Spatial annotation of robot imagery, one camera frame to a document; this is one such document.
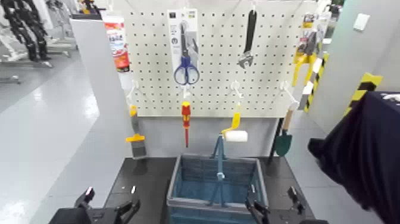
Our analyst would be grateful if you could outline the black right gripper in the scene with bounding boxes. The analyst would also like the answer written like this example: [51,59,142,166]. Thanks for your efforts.
[245,184,305,224]

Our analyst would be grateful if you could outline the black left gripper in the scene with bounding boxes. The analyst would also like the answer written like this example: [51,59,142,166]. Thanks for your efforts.
[48,186,141,224]

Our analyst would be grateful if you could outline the blue folding crate with handle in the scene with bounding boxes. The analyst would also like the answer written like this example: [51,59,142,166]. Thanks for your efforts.
[166,134,270,224]

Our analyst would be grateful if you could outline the black pegboard stand leg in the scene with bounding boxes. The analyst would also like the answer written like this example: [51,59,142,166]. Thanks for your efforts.
[268,118,284,165]

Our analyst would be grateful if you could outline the yellow grey scraper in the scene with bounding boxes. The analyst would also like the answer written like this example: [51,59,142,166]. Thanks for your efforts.
[125,104,148,160]

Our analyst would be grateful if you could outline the person in dark navy clothes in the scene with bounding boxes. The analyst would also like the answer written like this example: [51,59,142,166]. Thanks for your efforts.
[307,91,400,224]

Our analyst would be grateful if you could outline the red yellow screwdriver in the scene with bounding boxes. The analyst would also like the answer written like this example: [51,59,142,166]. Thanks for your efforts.
[181,100,192,148]

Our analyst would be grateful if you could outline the yellow black striped corner guard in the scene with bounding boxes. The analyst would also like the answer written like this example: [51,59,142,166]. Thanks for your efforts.
[343,72,383,116]

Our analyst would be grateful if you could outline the red white glue tube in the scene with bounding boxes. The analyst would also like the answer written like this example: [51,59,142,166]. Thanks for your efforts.
[101,11,132,73]

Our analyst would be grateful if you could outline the yellow pliers in package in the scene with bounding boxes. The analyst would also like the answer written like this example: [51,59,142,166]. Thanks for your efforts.
[291,13,326,88]

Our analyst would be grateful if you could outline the white pegboard panel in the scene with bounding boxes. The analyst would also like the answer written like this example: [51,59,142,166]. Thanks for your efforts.
[120,7,318,119]

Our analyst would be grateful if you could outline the black adjustable wrench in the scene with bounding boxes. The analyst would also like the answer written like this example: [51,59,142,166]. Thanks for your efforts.
[236,9,258,70]

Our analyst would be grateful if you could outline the blue scissors on package card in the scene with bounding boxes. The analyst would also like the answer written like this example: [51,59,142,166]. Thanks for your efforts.
[167,8,201,86]

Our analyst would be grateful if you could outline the black humanoid robot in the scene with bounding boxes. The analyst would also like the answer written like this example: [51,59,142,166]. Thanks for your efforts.
[0,0,52,62]

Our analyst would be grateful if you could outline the green trowel wooden handle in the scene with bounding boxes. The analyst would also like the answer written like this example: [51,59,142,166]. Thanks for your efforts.
[274,103,298,158]

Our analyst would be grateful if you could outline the yellow handled white paint roller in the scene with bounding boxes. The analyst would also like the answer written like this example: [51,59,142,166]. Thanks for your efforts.
[220,104,249,144]

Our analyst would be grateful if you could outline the yellow black white striped post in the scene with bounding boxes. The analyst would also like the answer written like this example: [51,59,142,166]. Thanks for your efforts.
[304,51,330,113]

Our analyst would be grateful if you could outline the white wall switch plate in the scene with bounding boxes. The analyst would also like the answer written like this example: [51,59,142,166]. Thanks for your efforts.
[353,13,371,32]

